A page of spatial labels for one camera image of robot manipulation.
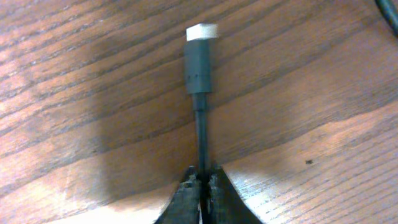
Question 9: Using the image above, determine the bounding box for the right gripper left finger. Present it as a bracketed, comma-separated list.
[155, 166, 201, 224]

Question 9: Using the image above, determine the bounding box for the black USB charging cable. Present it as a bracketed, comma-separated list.
[183, 0, 398, 224]

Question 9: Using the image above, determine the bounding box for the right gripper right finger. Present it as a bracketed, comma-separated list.
[208, 167, 262, 224]

